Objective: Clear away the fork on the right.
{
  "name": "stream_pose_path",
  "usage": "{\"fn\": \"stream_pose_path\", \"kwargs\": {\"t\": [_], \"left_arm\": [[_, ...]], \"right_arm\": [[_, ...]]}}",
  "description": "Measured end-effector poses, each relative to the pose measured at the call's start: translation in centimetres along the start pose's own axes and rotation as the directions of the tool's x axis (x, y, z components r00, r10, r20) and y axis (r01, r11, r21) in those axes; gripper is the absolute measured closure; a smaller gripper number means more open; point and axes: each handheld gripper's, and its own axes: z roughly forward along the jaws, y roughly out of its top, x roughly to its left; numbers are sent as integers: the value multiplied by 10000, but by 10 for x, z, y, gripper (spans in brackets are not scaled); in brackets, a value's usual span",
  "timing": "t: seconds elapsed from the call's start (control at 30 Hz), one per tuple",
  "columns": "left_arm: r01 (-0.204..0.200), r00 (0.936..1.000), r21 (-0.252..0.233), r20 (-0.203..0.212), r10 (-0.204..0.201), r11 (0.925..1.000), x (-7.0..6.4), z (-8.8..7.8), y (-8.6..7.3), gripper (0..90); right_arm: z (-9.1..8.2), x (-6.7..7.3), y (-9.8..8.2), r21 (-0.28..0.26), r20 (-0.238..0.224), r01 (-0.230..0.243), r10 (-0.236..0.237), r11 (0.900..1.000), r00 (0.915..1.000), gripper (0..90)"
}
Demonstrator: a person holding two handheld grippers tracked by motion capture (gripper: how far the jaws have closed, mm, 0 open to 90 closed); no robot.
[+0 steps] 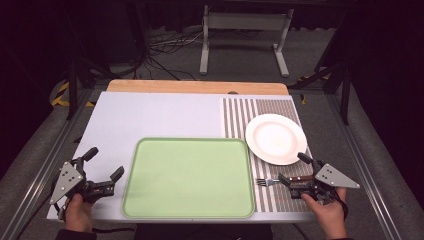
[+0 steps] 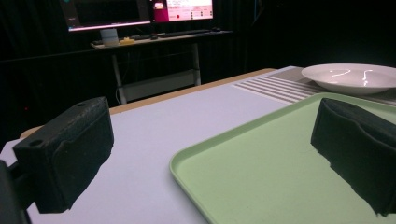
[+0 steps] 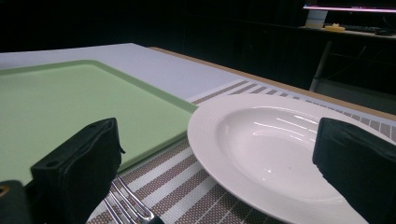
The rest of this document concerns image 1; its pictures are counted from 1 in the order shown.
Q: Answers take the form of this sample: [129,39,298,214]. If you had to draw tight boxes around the striped placemat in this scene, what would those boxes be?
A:
[221,97,315,214]

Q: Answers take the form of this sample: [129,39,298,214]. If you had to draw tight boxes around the white round plate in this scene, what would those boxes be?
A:
[244,113,308,167]

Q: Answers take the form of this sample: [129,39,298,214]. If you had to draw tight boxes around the person's left hand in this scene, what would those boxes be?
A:
[64,192,95,232]

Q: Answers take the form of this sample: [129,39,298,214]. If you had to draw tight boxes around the black tripod stand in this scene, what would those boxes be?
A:
[49,6,114,122]
[288,13,354,126]

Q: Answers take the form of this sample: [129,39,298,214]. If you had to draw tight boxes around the bundle of floor cables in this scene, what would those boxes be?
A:
[134,28,264,82]

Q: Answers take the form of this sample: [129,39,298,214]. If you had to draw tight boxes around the yellow black hazard tape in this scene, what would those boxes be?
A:
[49,80,96,108]

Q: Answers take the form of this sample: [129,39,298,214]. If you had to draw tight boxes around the wooden handled fork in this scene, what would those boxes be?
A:
[255,175,316,188]

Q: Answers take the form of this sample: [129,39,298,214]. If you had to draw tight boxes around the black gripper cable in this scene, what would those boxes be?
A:
[334,188,350,222]

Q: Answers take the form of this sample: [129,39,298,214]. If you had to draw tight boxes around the grey metal stand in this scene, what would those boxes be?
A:
[198,4,295,79]

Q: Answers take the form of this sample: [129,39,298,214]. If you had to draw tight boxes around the aluminium frame rail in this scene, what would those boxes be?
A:
[324,93,406,240]
[0,87,96,240]

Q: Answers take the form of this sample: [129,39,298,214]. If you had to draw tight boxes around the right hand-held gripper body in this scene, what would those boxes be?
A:
[288,159,361,205]

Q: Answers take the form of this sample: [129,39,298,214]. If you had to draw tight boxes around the white table board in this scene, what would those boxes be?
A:
[46,91,317,224]

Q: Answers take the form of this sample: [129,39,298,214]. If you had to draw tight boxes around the wooden table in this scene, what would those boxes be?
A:
[106,78,290,97]

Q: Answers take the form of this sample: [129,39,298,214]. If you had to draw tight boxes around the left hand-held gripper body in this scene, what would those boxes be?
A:
[49,156,116,206]

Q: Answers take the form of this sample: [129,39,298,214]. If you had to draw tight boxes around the green plastic tray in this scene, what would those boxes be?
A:
[121,136,257,220]

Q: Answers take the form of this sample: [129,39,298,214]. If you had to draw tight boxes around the person's right hand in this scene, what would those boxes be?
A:
[301,187,350,240]

